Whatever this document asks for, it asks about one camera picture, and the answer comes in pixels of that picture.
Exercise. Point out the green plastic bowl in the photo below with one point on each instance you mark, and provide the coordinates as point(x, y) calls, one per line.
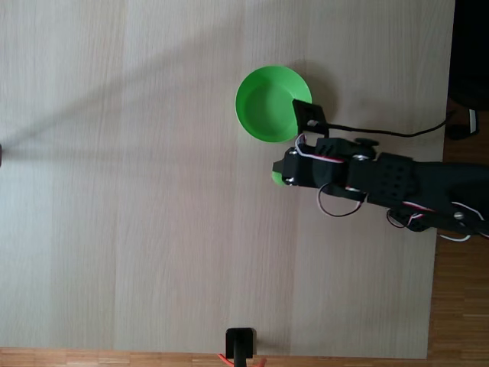
point(263, 103)

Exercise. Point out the black table clamp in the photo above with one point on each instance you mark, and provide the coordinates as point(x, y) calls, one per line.
point(240, 340)

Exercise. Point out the black office chair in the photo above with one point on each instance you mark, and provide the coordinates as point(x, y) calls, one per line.
point(470, 46)

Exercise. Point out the grey chair leg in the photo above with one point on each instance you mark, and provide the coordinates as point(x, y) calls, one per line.
point(473, 122)

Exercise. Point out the green pompom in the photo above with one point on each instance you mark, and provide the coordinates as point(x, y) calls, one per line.
point(276, 179)

